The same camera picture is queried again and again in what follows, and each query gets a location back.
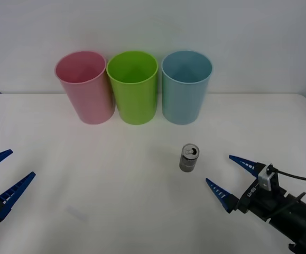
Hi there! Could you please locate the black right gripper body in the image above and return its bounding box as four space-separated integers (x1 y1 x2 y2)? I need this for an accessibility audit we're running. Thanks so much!
236 165 291 222

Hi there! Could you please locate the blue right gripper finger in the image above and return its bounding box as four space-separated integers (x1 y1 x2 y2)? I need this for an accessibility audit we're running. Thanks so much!
205 177 240 214
228 155 267 181

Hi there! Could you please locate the silver grey drink can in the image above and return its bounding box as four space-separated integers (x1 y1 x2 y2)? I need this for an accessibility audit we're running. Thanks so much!
179 143 200 173

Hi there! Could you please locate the pale blue plastic waste bin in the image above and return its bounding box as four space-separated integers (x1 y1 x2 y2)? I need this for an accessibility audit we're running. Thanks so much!
161 50 213 125

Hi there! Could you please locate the pink plastic waste bin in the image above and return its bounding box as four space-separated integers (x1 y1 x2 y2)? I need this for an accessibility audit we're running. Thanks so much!
54 50 116 125

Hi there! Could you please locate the green plastic waste bin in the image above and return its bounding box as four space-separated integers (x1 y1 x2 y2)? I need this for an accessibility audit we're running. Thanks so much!
106 50 159 125

